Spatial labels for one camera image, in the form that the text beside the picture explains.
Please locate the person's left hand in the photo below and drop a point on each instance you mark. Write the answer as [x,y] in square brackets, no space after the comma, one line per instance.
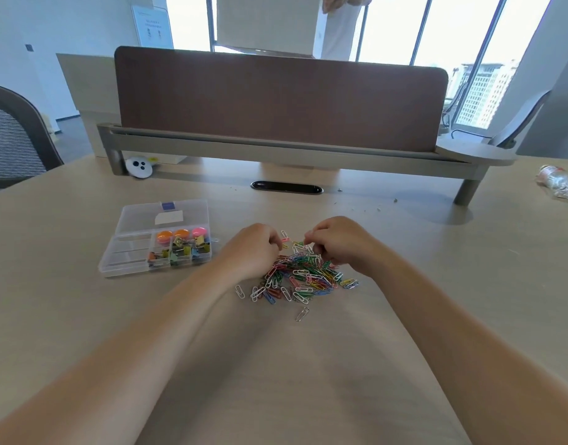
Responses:
[249,250]

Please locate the person's right hand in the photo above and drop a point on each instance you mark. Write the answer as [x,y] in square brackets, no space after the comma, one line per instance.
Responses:
[346,245]

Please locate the person's right fingers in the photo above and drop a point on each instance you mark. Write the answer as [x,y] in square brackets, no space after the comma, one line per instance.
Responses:
[317,240]

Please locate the person's left fingers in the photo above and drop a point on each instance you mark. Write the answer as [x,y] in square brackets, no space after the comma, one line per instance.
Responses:
[272,243]

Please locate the person's right forearm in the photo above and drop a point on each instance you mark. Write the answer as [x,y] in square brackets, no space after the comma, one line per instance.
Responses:
[469,347]

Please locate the person's left forearm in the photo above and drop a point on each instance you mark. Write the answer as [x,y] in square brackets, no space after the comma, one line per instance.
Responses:
[126,356]

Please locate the pile of coloured paper clips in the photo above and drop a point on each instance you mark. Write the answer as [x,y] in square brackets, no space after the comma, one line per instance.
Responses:
[302,278]

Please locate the pink round magnet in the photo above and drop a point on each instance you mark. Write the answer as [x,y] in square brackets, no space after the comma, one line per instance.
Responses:
[199,232]

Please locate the orange round magnet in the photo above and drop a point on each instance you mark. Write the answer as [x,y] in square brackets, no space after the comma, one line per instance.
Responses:
[181,234]
[163,236]

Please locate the heap of coloured binder clips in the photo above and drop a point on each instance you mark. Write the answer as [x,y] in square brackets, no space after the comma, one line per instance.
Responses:
[179,253]

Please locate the clear plastic organizer box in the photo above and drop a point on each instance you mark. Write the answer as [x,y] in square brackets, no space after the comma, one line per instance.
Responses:
[144,227]

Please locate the brown desk divider panel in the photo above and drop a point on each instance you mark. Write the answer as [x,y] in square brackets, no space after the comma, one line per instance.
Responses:
[279,101]

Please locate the white round device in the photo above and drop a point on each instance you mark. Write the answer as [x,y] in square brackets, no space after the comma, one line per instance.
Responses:
[139,167]

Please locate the beige roller blind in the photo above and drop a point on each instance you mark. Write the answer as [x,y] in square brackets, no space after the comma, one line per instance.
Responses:
[269,23]

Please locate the crushed clear plastic bottle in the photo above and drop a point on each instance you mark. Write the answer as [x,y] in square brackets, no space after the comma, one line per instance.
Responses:
[558,181]

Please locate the grey mesh office chair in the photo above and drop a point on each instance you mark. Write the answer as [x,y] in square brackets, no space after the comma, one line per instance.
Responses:
[15,134]

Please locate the grey divider base rail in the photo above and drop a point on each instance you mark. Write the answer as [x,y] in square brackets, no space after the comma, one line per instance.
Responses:
[288,150]

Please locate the white wall sign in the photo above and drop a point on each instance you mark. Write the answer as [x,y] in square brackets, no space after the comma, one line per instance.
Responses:
[152,26]

